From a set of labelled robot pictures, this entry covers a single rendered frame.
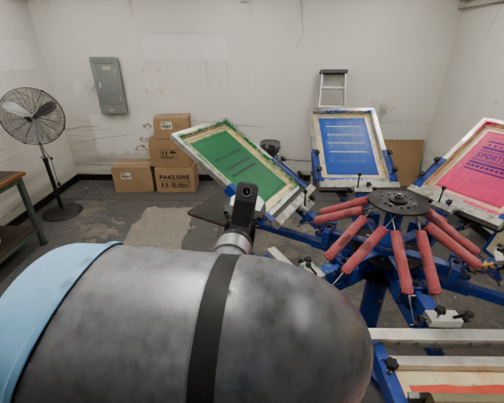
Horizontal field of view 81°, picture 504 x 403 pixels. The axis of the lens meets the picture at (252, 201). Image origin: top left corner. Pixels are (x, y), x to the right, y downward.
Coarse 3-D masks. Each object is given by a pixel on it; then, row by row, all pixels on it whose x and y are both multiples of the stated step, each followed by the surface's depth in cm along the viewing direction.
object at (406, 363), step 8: (400, 360) 109; (408, 360) 109; (416, 360) 109; (424, 360) 109; (432, 360) 109; (440, 360) 109; (448, 360) 109; (456, 360) 109; (464, 360) 109; (472, 360) 109; (480, 360) 109; (488, 360) 109; (496, 360) 109; (400, 368) 109; (408, 368) 109; (416, 368) 109; (424, 368) 108; (432, 368) 108; (440, 368) 108; (448, 368) 108; (456, 368) 108; (464, 368) 108; (472, 368) 108; (480, 368) 108; (488, 368) 108; (496, 368) 108
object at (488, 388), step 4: (468, 388) 104; (472, 388) 104; (476, 388) 104; (480, 388) 104; (484, 388) 104; (488, 388) 104; (492, 388) 104; (496, 388) 104; (500, 388) 104; (472, 392) 103; (476, 392) 103; (480, 392) 103; (484, 392) 103; (488, 392) 103; (492, 392) 103; (496, 392) 103; (500, 392) 103
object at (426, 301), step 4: (420, 296) 131; (424, 296) 131; (428, 296) 131; (416, 300) 131; (420, 300) 129; (424, 300) 129; (428, 300) 129; (432, 300) 129; (416, 304) 131; (420, 304) 128; (424, 304) 127; (428, 304) 127; (432, 304) 127; (420, 308) 128; (424, 308) 125; (428, 308) 125; (432, 308) 125; (420, 312) 128; (432, 328) 120; (436, 328) 117; (440, 328) 116; (444, 328) 116; (448, 328) 116; (452, 328) 116
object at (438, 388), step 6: (444, 384) 105; (414, 390) 103; (420, 390) 103; (426, 390) 103; (432, 390) 103; (438, 390) 103; (444, 390) 103; (450, 390) 103; (456, 390) 103; (462, 390) 103; (468, 390) 103
